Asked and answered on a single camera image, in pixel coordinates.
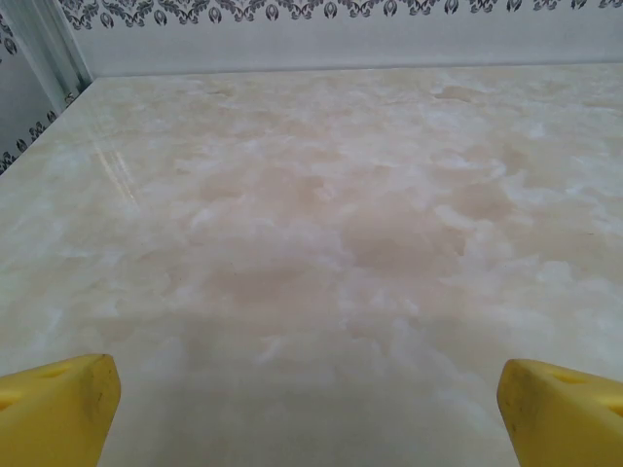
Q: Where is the aluminium frame post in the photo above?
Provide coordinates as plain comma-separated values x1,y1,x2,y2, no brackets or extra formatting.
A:
18,0,93,116

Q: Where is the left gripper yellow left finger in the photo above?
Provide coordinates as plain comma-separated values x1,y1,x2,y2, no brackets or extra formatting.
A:
0,353,122,467

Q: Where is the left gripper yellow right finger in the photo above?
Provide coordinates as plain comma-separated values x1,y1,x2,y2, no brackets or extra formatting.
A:
495,358,623,467

